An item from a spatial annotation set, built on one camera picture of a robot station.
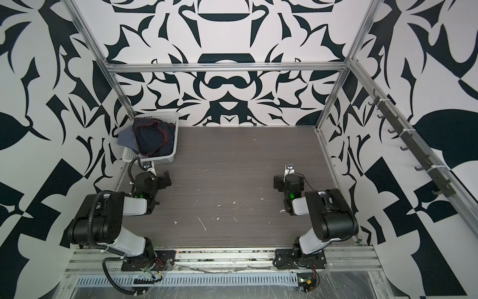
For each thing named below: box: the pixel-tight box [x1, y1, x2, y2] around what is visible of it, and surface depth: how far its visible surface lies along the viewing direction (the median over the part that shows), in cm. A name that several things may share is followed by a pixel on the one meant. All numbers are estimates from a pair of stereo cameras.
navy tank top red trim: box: [132, 117, 176, 157], surface depth 101 cm
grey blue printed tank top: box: [117, 124, 139, 153], surface depth 101 cm
